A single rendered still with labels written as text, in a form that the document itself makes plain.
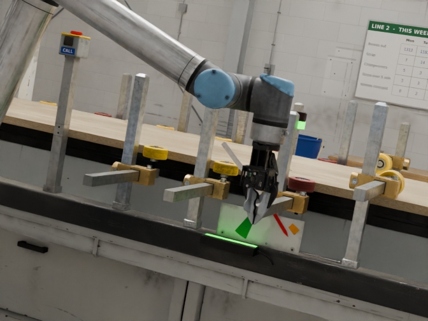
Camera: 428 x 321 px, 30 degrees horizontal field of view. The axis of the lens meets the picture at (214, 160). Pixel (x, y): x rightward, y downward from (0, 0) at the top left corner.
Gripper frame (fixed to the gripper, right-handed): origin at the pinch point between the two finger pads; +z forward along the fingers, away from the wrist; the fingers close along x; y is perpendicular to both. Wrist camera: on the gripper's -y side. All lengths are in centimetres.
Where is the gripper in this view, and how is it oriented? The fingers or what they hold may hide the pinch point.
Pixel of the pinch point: (255, 219)
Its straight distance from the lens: 206.3
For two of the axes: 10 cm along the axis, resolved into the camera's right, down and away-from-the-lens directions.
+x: 9.2, 2.0, -3.5
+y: -3.6, 0.4, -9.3
